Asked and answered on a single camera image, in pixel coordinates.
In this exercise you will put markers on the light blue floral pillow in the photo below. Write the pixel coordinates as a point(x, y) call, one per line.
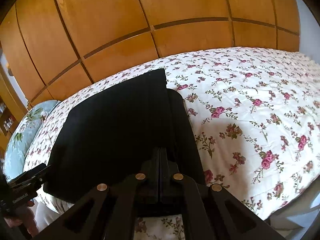
point(23, 136)

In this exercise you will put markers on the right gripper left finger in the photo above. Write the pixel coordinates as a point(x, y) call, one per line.
point(135, 198)

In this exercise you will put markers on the black embroidered pants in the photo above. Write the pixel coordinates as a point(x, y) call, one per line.
point(112, 134)

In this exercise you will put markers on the wooden shelf unit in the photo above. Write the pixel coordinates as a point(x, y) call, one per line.
point(12, 108)

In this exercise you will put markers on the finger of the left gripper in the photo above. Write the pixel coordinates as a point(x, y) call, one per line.
point(28, 174)

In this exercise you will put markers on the floral white bedspread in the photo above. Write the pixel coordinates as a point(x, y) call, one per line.
point(254, 114)

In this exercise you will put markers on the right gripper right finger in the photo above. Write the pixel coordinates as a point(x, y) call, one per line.
point(182, 196)

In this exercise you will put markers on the person's left hand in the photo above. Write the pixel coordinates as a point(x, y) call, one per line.
point(24, 215)

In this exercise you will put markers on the wooden wardrobe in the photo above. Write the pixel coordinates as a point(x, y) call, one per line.
point(57, 47)

